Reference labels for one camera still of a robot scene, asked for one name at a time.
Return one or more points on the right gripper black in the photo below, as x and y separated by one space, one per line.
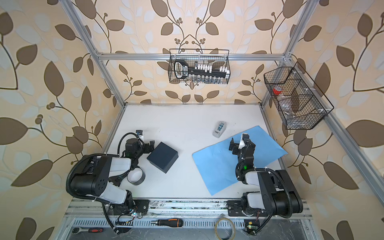
238 148

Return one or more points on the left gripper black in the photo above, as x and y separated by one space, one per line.
147 145

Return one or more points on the dark navy gift box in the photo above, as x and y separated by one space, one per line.
163 157

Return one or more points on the light blue wrapping paper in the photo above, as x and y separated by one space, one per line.
216 163

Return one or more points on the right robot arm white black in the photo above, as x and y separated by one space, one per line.
277 195

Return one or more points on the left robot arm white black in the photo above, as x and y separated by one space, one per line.
98 177

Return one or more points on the grey tape dispenser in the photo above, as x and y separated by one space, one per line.
219 129

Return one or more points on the black orange screwdriver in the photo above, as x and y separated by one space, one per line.
173 223

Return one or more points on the clear tape roll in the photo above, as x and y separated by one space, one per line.
224 229

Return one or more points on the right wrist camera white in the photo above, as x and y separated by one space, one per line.
245 137

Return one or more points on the grey duct tape roll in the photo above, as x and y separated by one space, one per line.
136 176

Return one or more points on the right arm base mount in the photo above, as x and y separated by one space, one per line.
238 209

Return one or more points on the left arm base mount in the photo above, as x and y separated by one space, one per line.
136 206

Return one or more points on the black socket set rail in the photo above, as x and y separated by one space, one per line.
197 71

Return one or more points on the right wire basket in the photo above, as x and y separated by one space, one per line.
302 104

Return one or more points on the wire basket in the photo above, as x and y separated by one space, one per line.
302 104
215 57

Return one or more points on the back wire basket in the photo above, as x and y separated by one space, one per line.
215 57

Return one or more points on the red handled ratchet wrench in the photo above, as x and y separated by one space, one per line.
78 230

